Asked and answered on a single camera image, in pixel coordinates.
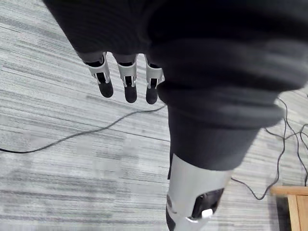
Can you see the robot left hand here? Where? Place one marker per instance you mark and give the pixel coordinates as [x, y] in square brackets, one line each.
[192, 72]

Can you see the light wooden furniture frame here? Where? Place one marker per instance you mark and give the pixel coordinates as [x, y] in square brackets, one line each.
[292, 207]

